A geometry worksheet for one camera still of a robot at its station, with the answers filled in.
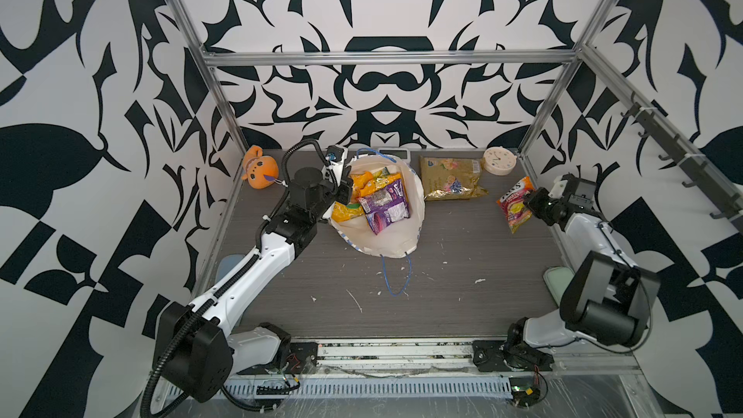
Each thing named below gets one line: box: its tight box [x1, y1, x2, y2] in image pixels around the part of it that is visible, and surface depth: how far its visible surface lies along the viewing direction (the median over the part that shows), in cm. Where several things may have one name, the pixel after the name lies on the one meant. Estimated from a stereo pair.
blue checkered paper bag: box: [328, 153, 425, 297], surface depth 95 cm
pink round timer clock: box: [482, 146, 518, 177], surface depth 117 cm
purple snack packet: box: [356, 178, 411, 236], surface depth 95 cm
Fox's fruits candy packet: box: [497, 176, 535, 235], surface depth 93 cm
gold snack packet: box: [418, 155, 490, 202], surface depth 107 cm
